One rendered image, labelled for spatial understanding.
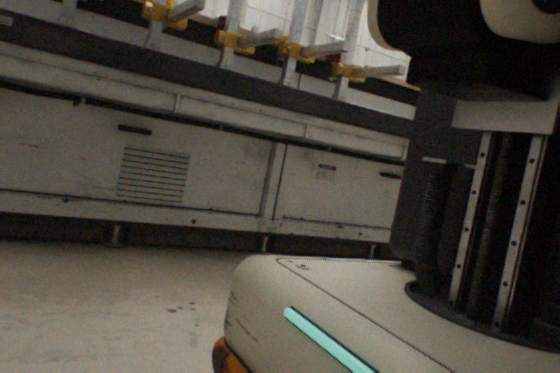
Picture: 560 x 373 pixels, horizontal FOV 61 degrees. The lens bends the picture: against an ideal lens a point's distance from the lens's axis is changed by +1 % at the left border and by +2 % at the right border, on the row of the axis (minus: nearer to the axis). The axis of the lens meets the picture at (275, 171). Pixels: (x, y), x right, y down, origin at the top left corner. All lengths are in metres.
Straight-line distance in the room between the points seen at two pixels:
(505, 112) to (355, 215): 1.64
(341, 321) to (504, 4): 0.41
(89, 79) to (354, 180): 1.30
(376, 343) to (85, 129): 1.39
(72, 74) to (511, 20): 1.24
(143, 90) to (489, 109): 1.10
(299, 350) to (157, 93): 1.10
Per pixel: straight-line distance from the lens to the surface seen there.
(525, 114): 0.74
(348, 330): 0.61
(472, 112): 0.78
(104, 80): 1.55
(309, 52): 1.72
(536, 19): 0.61
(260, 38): 1.51
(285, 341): 0.69
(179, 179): 1.86
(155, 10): 1.57
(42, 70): 1.54
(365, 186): 2.33
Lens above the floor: 0.47
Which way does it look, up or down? 3 degrees down
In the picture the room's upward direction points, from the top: 11 degrees clockwise
